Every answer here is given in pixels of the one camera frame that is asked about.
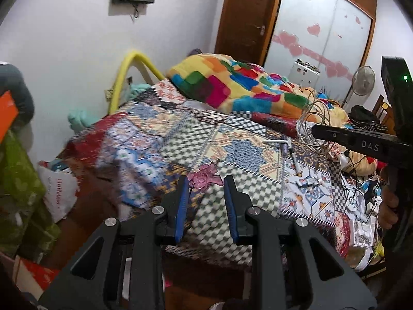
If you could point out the red flat box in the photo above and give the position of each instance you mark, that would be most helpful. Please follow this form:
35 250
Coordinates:
38 276

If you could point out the white box appliance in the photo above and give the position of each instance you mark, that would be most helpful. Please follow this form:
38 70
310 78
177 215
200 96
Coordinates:
305 72

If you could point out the orange cardboard box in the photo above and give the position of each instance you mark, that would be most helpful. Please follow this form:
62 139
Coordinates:
8 116

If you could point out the standing electric fan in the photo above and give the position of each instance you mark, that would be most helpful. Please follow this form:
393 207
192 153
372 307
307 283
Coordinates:
363 80

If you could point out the yellow foam tube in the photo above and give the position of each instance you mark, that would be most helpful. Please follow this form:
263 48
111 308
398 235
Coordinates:
122 71

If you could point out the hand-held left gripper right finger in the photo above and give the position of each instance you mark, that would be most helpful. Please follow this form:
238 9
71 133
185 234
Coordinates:
229 200

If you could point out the person's right hand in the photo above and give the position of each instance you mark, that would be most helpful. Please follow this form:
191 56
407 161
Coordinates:
388 200

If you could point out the white paper bag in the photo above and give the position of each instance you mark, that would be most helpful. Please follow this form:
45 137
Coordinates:
59 190

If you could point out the patchwork bedspread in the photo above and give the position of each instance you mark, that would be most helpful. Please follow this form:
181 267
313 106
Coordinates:
206 142

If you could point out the colourful block pattern blanket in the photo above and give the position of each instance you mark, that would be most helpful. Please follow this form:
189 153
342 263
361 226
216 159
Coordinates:
232 84

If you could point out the pink transparent plastic toy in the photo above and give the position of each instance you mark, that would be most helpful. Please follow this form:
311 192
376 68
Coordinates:
203 177

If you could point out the teal plush toy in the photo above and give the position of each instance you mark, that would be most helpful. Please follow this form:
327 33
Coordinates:
80 118

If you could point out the metal handheld tool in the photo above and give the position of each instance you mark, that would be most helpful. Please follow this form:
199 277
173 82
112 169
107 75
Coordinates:
288 151

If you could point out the brown wooden door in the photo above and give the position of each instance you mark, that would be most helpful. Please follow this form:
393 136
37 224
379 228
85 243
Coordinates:
245 16

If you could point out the wooden bed headboard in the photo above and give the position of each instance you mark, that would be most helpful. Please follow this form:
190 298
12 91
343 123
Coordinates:
384 113

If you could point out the frosted sliding door wardrobe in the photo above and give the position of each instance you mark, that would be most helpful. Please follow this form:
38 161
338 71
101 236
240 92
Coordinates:
322 29

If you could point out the grey cloth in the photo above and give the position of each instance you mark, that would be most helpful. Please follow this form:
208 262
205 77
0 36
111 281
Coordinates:
17 90

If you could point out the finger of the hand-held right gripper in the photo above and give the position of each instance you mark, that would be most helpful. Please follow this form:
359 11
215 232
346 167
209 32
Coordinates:
355 142

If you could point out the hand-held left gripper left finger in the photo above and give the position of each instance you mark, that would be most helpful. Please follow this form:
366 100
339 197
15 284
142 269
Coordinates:
180 200

